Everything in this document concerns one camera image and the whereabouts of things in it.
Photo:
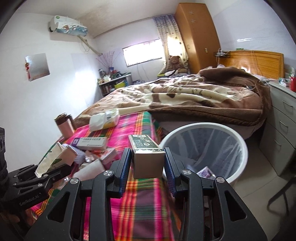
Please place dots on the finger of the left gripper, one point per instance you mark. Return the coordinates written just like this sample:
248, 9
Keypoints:
52, 175
26, 173

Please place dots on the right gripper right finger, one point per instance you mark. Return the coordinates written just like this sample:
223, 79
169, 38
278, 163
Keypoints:
212, 210

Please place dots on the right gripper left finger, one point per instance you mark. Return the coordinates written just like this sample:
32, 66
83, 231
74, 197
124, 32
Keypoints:
81, 202

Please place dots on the beige paper bag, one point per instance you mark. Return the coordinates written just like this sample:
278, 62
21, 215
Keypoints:
54, 158

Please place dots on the white blue yogurt cup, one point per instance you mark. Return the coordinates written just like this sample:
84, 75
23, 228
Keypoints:
90, 171

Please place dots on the purple white medicine box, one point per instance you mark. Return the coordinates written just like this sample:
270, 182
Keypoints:
90, 143

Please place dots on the green brown small box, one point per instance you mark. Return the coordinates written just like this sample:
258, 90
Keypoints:
147, 157

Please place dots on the white trash bin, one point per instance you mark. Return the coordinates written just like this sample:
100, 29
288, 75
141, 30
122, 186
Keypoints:
217, 147

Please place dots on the red white small box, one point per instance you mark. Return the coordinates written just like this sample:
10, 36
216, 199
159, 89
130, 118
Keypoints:
105, 156

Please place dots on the plaid pink green bedsheet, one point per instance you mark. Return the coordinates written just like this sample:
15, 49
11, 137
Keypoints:
144, 211

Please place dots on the pink brown travel mug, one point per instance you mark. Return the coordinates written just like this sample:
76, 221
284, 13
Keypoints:
65, 124

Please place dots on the tissue pack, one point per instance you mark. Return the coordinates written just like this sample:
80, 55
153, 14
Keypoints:
104, 120

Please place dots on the grey drawer nightstand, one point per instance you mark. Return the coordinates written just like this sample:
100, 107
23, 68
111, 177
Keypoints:
278, 140

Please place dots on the cluttered shelf desk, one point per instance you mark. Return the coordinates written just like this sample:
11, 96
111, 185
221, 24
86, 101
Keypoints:
113, 80

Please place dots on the red chinese knot ornament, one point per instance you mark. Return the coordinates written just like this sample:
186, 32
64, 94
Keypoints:
27, 66

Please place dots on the brown beige blanket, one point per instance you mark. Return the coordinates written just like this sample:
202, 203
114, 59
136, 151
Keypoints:
226, 95

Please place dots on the decorative branch vase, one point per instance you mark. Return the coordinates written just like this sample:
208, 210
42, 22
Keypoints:
108, 61

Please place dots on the brown teddy bear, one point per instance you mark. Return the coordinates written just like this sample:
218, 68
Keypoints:
175, 65

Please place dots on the white air conditioner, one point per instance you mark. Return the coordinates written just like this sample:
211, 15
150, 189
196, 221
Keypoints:
66, 25

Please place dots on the red cup on nightstand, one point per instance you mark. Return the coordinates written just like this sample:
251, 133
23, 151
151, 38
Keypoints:
293, 83

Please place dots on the floral curtain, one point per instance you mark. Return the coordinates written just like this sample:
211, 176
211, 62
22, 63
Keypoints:
171, 38

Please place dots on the wooden headboard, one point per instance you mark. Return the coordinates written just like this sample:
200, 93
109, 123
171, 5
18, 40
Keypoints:
264, 63

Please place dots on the wooden wardrobe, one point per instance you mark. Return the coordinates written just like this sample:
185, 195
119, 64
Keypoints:
199, 35

